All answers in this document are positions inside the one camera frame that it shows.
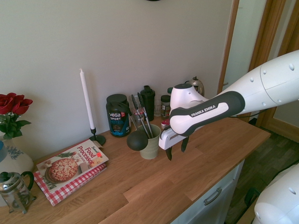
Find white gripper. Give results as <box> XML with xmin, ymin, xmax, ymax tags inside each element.
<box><xmin>158</xmin><ymin>127</ymin><xmax>190</xmax><ymax>161</ymax></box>

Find steel tongs with black tips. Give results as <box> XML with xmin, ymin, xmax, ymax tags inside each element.
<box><xmin>130</xmin><ymin>92</ymin><xmax>154</xmax><ymax>139</ymax></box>

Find green ribbed utensil holder cup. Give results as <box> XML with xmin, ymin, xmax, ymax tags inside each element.
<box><xmin>137</xmin><ymin>124</ymin><xmax>162</xmax><ymax>160</ymax></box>

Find black candle holder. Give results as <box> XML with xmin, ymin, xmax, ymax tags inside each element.
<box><xmin>89</xmin><ymin>127</ymin><xmax>106</xmax><ymax>146</ymax></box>

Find black ladle with steel shaft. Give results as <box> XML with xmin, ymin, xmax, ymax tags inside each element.
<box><xmin>110</xmin><ymin>101</ymin><xmax>149</xmax><ymax>151</ymax></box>

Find spice jar with dark lid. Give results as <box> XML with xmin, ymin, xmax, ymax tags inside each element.
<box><xmin>160</xmin><ymin>95</ymin><xmax>171</xmax><ymax>118</ymax></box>

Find small clear drinking glass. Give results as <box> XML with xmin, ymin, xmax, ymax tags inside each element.
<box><xmin>154</xmin><ymin>94</ymin><xmax>163</xmax><ymax>117</ymax></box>

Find jar with red checked lid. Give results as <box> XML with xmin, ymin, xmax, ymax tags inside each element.
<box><xmin>132</xmin><ymin>108</ymin><xmax>145</xmax><ymax>126</ymax></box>

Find black shaker bottle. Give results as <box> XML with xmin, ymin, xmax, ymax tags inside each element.
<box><xmin>140</xmin><ymin>85</ymin><xmax>156</xmax><ymax>122</ymax></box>

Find white cabinet drawer front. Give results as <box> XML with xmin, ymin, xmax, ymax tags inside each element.
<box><xmin>168</xmin><ymin>159</ymin><xmax>245</xmax><ymax>224</ymax></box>

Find clear empty glass jar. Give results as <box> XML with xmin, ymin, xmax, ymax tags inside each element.
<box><xmin>128</xmin><ymin>94</ymin><xmax>142</xmax><ymax>110</ymax></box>

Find black Vega Sport protein tub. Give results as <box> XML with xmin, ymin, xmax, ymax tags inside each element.
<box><xmin>106</xmin><ymin>93</ymin><xmax>131</xmax><ymax>138</ymax></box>

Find stainless steel kettle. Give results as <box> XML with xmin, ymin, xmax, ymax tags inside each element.
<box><xmin>184</xmin><ymin>76</ymin><xmax>206</xmax><ymax>98</ymax></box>

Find tall white candle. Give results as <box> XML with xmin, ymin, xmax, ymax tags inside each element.
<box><xmin>79</xmin><ymin>68</ymin><xmax>96</xmax><ymax>130</ymax></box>

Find Food Processor cookbook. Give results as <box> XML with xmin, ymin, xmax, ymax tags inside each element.
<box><xmin>36</xmin><ymin>139</ymin><xmax>109</xmax><ymax>193</ymax></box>

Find red white checked book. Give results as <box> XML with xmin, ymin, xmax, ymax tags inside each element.
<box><xmin>33</xmin><ymin>163</ymin><xmax>107</xmax><ymax>207</ymax></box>

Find white vase with blue print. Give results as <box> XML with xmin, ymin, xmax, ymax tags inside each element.
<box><xmin>0</xmin><ymin>135</ymin><xmax>35</xmax><ymax>175</ymax></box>

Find glass French press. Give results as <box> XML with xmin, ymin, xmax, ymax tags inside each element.
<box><xmin>0</xmin><ymin>171</ymin><xmax>37</xmax><ymax>215</ymax></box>

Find red roses bouquet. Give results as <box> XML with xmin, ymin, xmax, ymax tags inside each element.
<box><xmin>0</xmin><ymin>92</ymin><xmax>34</xmax><ymax>140</ymax></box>

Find grey metal drawer handle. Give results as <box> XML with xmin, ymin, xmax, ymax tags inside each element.
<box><xmin>203</xmin><ymin>188</ymin><xmax>222</xmax><ymax>206</ymax></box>

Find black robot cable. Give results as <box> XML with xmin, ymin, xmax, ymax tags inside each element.
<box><xmin>228</xmin><ymin>107</ymin><xmax>270</xmax><ymax>119</ymax></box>

